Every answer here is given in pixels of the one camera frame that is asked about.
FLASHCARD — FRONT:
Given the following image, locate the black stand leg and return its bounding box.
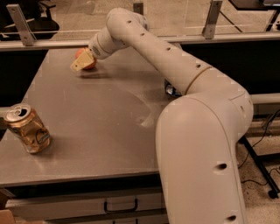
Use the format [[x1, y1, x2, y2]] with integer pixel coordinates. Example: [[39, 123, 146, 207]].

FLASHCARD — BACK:
[[240, 136, 280, 199]]

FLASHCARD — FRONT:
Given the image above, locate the middle metal railing bracket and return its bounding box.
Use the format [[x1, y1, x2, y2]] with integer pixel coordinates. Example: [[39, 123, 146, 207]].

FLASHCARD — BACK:
[[133, 3, 144, 15]]

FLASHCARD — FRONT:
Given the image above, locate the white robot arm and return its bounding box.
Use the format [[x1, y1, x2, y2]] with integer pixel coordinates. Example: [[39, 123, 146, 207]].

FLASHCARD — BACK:
[[71, 8, 254, 224]]

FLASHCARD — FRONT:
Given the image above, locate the dark table in background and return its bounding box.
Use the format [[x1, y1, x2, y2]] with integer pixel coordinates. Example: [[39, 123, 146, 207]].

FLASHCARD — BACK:
[[220, 0, 280, 33]]

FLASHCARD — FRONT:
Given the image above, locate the black office chair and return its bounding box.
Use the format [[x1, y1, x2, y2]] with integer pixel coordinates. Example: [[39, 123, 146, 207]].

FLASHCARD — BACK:
[[0, 0, 60, 41]]

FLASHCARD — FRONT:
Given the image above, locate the left metal railing bracket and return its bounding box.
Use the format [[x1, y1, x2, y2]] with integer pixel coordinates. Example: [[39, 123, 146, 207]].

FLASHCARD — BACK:
[[6, 4, 36, 46]]

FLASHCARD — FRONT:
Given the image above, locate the right metal railing bracket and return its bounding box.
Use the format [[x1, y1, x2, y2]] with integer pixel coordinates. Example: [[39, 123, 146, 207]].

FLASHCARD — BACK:
[[202, 0, 223, 39]]

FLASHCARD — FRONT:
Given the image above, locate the blue soda can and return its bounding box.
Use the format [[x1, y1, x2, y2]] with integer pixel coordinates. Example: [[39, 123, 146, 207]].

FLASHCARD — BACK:
[[164, 80, 181, 97]]

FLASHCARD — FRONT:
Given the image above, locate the gold soda can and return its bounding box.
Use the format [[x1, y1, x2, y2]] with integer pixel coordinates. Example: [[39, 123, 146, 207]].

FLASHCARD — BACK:
[[3, 103, 51, 154]]

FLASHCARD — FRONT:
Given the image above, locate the black cable on floor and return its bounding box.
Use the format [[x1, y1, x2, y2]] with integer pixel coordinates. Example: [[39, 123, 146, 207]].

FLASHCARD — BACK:
[[237, 108, 280, 187]]

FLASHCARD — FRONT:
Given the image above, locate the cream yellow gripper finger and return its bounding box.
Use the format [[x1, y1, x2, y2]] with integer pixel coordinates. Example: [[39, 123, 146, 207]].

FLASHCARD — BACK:
[[70, 49, 95, 71]]

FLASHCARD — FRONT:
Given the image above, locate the grey drawer with black handle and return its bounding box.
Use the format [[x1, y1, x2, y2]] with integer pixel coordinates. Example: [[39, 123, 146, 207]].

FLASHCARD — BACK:
[[6, 188, 165, 221]]

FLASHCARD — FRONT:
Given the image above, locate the metal railing bracket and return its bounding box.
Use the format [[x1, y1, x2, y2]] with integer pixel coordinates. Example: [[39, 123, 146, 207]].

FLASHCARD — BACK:
[[133, 3, 144, 15], [6, 4, 36, 46], [202, 0, 223, 39]]

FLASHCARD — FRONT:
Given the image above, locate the red apple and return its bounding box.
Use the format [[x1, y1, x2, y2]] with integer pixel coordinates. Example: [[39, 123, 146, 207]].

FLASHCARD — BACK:
[[75, 47, 96, 70]]

